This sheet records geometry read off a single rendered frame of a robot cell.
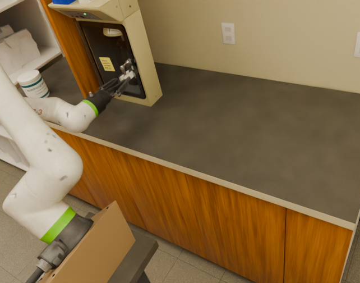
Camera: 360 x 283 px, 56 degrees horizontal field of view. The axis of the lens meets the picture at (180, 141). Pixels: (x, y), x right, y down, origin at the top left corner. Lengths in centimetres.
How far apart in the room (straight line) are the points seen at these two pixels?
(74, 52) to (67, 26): 13
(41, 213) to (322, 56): 133
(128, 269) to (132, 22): 103
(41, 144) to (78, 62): 94
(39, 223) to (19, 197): 9
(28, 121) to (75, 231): 35
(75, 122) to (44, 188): 50
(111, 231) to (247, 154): 63
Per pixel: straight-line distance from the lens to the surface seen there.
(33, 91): 217
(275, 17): 170
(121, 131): 168
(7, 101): 109
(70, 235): 108
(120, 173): 188
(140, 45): 165
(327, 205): 126
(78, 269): 105
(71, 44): 185
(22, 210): 108
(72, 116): 145
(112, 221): 108
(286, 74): 182
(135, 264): 119
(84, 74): 192
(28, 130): 103
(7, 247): 286
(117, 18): 153
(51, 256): 109
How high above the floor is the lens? 193
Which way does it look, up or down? 41 degrees down
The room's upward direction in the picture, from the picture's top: 14 degrees counter-clockwise
